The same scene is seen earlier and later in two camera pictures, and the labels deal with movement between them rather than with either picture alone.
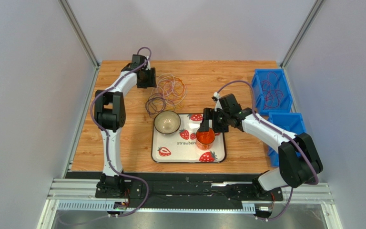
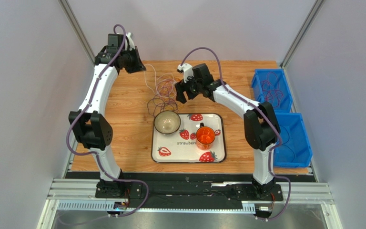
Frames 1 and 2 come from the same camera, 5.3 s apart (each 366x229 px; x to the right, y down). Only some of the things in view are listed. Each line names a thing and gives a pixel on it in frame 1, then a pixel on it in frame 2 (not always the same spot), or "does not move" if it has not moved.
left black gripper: (152, 82) -> (138, 66)
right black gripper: (211, 118) -> (188, 85)
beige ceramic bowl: (167, 122) does not move
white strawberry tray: (180, 147) does not move
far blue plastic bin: (271, 92) does not move
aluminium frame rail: (312, 194) does not move
